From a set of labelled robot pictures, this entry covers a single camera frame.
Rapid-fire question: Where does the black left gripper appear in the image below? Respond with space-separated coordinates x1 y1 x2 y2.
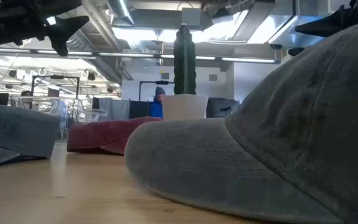
0 0 90 60

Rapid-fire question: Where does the grey cap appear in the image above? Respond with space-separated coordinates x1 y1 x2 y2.
0 102 62 170
124 17 358 224

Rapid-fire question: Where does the dark red cap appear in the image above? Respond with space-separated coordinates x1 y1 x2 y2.
66 116 163 156

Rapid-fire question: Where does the clear acrylic hat stand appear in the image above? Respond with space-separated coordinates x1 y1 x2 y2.
11 95 109 141

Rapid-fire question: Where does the long ceiling light strip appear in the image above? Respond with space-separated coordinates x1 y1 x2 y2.
0 48 280 64

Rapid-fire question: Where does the grey partition panel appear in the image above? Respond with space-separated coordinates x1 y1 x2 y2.
98 98 130 121

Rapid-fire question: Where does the green cactus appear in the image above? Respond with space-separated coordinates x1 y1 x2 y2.
173 24 197 96

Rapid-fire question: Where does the person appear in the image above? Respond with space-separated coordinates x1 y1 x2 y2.
149 86 167 119

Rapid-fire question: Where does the white faceted plant pot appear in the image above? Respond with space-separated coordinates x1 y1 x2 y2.
162 94 209 121

